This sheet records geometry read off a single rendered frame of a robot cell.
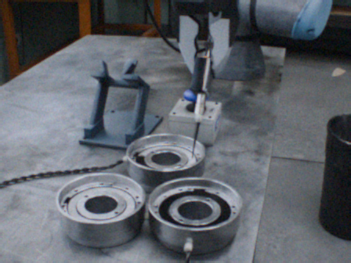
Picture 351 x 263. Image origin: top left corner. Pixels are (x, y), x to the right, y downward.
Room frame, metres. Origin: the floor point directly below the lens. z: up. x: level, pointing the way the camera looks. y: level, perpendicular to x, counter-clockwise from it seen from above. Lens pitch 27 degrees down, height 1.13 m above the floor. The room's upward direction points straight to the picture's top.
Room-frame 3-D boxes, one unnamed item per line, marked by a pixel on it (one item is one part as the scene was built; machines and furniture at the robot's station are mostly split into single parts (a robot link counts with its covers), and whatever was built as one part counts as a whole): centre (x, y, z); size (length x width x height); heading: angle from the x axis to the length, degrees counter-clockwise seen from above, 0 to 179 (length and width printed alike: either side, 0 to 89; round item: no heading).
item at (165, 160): (0.55, 0.01, 0.82); 0.10 x 0.10 x 0.04
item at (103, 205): (0.44, 0.09, 0.82); 0.10 x 0.10 x 0.04
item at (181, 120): (0.69, -0.03, 0.82); 0.08 x 0.07 x 0.05; 165
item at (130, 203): (0.44, 0.09, 0.82); 0.08 x 0.08 x 0.02
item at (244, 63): (1.02, -0.13, 0.85); 0.15 x 0.15 x 0.10
